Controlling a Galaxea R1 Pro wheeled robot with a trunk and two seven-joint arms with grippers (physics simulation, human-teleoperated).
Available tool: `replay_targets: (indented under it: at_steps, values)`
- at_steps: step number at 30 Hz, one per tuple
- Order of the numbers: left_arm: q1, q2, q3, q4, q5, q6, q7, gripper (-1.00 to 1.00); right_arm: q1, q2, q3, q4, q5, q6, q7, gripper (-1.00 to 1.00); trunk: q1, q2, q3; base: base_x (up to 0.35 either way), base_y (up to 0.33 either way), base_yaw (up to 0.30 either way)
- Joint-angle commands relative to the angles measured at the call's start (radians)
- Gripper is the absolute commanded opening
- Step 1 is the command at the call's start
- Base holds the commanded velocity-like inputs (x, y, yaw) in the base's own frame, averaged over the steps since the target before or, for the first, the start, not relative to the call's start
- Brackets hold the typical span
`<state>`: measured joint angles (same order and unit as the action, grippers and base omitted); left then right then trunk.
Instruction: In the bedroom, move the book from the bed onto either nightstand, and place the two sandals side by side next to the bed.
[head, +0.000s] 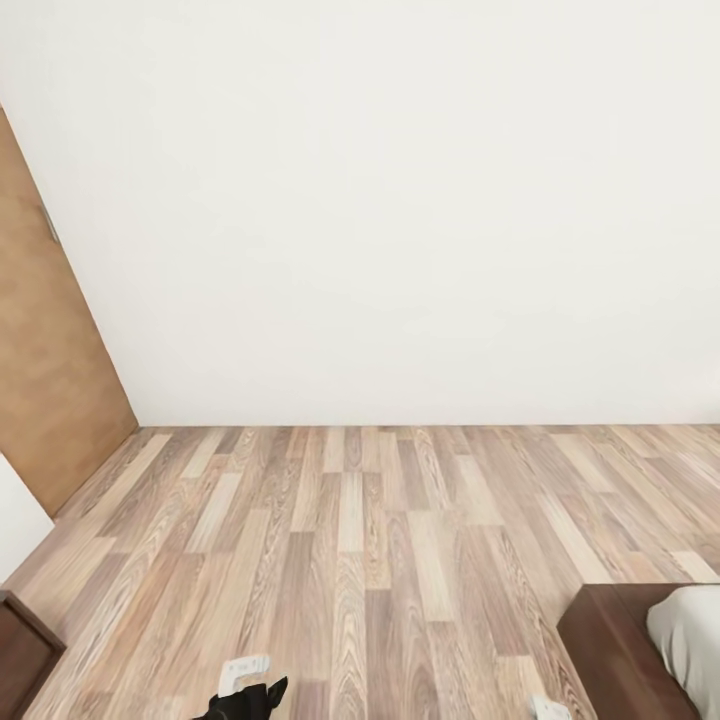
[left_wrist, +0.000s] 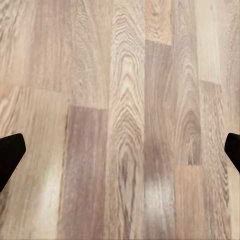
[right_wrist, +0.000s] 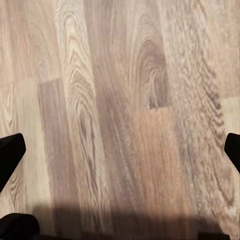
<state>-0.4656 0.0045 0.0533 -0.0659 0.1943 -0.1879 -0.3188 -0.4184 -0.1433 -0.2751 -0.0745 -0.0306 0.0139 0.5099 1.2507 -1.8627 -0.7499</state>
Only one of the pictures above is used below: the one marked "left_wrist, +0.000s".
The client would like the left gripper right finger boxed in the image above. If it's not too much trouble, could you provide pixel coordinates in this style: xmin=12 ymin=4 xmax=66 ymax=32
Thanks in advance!
xmin=224 ymin=133 xmax=240 ymax=172

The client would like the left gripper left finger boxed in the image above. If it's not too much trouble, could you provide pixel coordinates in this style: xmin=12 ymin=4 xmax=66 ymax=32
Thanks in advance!
xmin=0 ymin=133 xmax=26 ymax=193

